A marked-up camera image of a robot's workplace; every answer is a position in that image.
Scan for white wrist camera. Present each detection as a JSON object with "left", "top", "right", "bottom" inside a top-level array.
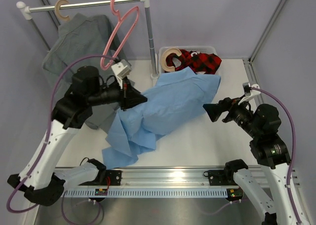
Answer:
[
  {"left": 111, "top": 60, "right": 132, "bottom": 89},
  {"left": 238, "top": 82, "right": 261, "bottom": 105}
]

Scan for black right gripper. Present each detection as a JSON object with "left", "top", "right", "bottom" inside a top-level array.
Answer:
[{"left": 203, "top": 94, "right": 261, "bottom": 139}]

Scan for aluminium frame post left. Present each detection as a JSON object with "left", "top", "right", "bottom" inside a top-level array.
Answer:
[{"left": 40, "top": 0, "right": 60, "bottom": 30}]

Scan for white plastic basket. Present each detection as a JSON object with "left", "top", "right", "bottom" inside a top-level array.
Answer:
[{"left": 158, "top": 46, "right": 217, "bottom": 73}]

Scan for wooden hanger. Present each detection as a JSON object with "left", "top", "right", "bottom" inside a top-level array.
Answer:
[
  {"left": 54, "top": 0, "right": 71, "bottom": 21},
  {"left": 159, "top": 47, "right": 184, "bottom": 73}
]

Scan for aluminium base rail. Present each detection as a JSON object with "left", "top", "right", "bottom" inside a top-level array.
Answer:
[{"left": 54, "top": 167, "right": 302, "bottom": 188}]

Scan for white slotted cable duct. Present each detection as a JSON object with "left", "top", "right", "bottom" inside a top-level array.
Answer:
[{"left": 65, "top": 188, "right": 228, "bottom": 198}]

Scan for aluminium frame post right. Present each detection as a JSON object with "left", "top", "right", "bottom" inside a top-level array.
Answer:
[{"left": 242, "top": 0, "right": 289, "bottom": 84}]

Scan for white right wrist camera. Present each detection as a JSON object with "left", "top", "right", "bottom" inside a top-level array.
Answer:
[{"left": 238, "top": 82, "right": 261, "bottom": 105}]

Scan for aluminium frame post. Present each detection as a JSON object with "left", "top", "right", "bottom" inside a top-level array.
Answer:
[
  {"left": 242, "top": 0, "right": 289, "bottom": 84},
  {"left": 40, "top": 0, "right": 60, "bottom": 30}
]

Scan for light blue shirt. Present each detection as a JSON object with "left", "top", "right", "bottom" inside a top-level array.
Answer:
[{"left": 102, "top": 67, "right": 221, "bottom": 169}]

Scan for white metal clothes rack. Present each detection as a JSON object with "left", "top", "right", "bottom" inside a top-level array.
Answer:
[{"left": 16, "top": 0, "right": 159, "bottom": 80}]

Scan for grey shirt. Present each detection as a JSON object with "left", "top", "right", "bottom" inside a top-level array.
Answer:
[{"left": 42, "top": 13, "right": 120, "bottom": 133}]

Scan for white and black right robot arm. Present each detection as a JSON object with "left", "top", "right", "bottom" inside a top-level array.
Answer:
[{"left": 203, "top": 98, "right": 310, "bottom": 225}]

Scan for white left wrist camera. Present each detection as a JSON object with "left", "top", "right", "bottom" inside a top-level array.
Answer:
[{"left": 111, "top": 60, "right": 132, "bottom": 89}]

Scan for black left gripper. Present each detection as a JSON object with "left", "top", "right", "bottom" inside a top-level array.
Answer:
[{"left": 87, "top": 75, "right": 148, "bottom": 112}]

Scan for pink plastic hanger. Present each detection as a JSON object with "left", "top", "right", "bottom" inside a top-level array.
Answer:
[{"left": 100, "top": 0, "right": 140, "bottom": 72}]

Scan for red black plaid shirt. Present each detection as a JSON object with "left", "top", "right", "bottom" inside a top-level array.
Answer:
[{"left": 163, "top": 49, "right": 222, "bottom": 75}]

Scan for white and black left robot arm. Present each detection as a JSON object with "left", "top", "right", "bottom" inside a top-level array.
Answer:
[{"left": 7, "top": 62, "right": 147, "bottom": 206}]

